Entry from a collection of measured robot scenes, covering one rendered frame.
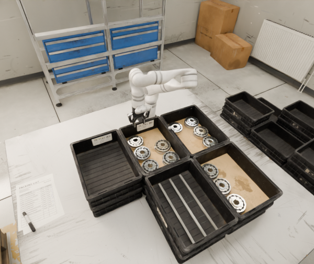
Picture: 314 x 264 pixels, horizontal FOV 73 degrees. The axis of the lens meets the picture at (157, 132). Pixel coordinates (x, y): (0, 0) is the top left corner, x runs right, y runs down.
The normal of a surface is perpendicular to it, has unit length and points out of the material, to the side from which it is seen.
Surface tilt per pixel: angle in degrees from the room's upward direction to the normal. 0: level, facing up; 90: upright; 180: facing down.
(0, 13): 90
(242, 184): 0
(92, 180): 0
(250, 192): 0
